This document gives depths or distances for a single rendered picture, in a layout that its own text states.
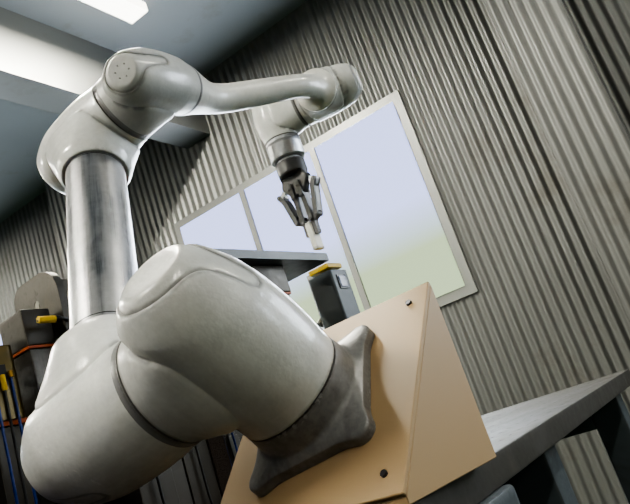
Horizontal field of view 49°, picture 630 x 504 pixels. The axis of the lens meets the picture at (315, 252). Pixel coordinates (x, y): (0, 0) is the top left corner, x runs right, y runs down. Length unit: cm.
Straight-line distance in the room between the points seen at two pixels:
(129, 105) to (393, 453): 76
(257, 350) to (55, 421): 26
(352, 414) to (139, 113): 69
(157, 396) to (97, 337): 15
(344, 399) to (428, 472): 13
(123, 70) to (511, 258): 253
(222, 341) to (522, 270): 279
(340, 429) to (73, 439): 30
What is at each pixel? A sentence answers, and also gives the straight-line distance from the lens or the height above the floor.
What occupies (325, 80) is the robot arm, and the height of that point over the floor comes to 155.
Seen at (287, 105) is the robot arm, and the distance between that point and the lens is 172.
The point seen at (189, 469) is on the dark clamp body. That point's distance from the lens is 130.
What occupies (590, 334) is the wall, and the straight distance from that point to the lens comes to 336.
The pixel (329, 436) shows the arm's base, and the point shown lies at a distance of 79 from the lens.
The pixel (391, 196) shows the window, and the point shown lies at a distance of 367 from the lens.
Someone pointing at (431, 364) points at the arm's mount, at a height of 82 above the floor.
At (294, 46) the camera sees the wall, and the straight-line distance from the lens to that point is 423.
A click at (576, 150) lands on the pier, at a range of 325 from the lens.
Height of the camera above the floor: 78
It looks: 15 degrees up
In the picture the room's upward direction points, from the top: 19 degrees counter-clockwise
